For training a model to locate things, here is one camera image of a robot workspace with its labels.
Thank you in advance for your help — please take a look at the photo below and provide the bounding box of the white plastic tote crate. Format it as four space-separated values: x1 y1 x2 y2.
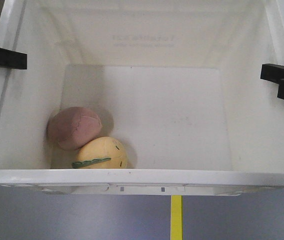
0 0 284 195

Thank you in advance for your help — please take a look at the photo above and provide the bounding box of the pink plush ball toy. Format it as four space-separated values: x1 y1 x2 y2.
47 106 102 151

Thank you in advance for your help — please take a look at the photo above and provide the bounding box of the yellow plush ball toy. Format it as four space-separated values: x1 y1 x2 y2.
71 136 128 169

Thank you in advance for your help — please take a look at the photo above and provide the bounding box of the yellow floor tape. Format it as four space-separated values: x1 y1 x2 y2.
170 195 183 240

